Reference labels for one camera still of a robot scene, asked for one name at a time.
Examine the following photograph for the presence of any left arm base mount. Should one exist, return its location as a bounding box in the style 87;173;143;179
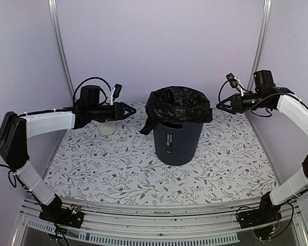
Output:
39;203;84;229

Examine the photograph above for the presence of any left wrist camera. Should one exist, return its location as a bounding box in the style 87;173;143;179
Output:
106;84;122;105

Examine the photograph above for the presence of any cream ceramic cup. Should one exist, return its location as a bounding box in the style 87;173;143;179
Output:
97;121;116;136

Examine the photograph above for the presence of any aluminium frame post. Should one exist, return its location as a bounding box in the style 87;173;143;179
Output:
48;0;74;101
246;0;272;90

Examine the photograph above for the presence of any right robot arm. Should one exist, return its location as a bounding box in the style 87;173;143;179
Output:
216;70;308;223

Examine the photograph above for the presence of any aluminium front rail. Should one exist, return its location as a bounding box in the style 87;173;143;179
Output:
12;198;308;245

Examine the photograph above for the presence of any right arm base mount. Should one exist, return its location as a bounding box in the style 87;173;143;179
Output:
235;206;282;229

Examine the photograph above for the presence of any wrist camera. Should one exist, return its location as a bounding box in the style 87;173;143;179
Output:
226;73;248;97
106;84;122;105

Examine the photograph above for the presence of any dark grey trash bin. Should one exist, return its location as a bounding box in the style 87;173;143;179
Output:
153;122;203;166

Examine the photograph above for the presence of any right aluminium frame post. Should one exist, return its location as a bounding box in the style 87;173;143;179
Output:
246;0;272;90

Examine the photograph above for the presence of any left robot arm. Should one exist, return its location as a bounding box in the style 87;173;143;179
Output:
0;84;136;222

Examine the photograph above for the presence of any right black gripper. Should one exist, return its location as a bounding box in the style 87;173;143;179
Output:
217;92;271;114

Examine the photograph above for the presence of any left aluminium frame post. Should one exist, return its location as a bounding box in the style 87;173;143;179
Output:
48;0;74;101

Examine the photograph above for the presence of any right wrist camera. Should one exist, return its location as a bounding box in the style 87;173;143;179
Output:
226;73;248;97

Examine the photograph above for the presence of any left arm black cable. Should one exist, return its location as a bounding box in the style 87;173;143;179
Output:
71;76;112;108

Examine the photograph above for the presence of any black plastic trash bag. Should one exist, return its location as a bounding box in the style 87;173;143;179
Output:
140;86;213;135

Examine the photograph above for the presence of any floral patterned table mat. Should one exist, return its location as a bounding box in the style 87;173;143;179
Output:
45;102;278;206

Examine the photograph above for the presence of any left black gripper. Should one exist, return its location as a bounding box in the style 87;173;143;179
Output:
90;101;137;121

